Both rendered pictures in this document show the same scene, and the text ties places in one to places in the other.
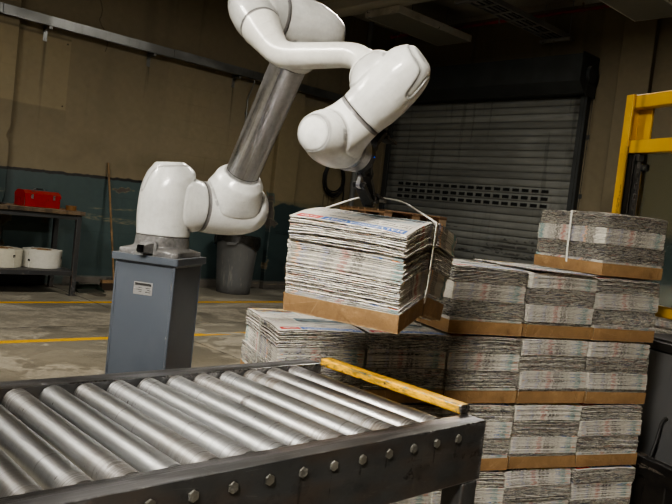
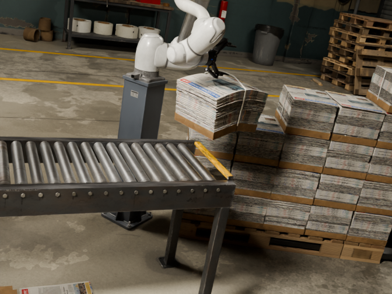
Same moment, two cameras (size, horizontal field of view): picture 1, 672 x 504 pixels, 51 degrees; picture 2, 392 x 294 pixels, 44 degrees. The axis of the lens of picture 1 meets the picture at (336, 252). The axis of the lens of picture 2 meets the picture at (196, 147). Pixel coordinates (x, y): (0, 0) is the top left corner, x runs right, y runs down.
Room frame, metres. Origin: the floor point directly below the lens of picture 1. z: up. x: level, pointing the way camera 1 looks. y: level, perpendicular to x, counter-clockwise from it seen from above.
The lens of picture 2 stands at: (-0.62, -0.75, 1.72)
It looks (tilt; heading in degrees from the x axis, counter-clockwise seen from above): 21 degrees down; 18
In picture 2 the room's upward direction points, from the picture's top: 10 degrees clockwise
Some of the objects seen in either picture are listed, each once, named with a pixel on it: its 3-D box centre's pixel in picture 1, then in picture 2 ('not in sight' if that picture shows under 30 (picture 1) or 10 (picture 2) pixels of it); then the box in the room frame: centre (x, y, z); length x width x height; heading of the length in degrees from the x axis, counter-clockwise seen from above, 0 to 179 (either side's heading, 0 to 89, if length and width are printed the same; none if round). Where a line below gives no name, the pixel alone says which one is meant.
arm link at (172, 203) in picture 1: (170, 198); (150, 51); (2.10, 0.50, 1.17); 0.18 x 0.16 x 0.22; 124
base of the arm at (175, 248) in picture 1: (158, 244); (144, 73); (2.07, 0.52, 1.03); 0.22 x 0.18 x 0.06; 168
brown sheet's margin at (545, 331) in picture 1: (524, 322); (344, 130); (2.61, -0.72, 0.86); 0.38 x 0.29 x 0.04; 23
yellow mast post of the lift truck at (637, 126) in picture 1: (615, 291); not in sight; (3.20, -1.27, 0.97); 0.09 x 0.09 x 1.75; 23
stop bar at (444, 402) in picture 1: (388, 383); (212, 159); (1.59, -0.15, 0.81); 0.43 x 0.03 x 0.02; 43
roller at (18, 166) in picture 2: not in sight; (18, 165); (0.97, 0.53, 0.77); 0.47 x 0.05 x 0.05; 43
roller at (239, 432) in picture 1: (205, 420); (121, 164); (1.28, 0.20, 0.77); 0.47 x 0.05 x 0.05; 43
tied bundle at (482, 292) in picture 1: (459, 293); (304, 111); (2.50, -0.45, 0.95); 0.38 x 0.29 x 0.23; 22
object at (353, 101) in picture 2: (533, 267); (353, 101); (2.60, -0.72, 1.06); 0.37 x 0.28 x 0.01; 23
